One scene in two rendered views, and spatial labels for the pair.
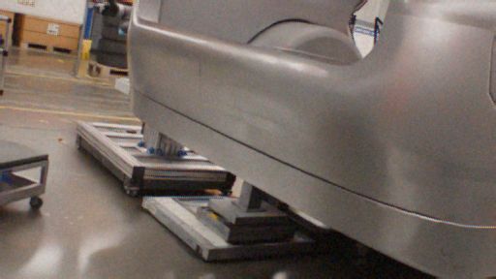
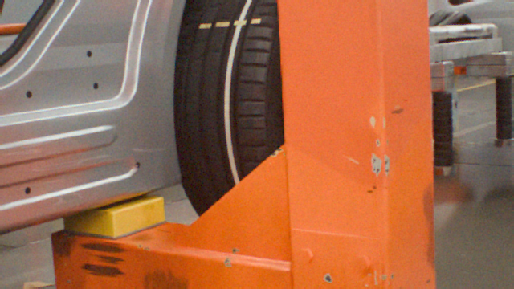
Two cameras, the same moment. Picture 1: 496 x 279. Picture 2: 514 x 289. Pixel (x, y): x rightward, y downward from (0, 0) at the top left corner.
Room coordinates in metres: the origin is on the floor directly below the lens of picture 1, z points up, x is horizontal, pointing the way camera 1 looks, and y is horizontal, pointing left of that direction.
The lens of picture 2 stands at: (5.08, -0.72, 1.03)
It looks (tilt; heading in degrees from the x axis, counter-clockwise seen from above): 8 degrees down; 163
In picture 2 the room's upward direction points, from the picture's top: 3 degrees counter-clockwise
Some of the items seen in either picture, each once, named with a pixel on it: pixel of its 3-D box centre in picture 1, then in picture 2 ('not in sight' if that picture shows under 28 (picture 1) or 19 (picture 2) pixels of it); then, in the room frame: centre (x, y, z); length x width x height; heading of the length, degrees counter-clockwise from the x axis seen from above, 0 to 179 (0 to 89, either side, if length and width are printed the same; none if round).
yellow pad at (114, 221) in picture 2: not in sight; (114, 213); (3.59, -0.55, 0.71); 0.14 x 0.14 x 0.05; 38
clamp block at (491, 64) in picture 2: not in sight; (489, 63); (3.54, 0.27, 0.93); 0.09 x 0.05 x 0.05; 38
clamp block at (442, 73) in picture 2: not in sight; (426, 75); (3.75, 0.00, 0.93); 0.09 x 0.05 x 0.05; 38
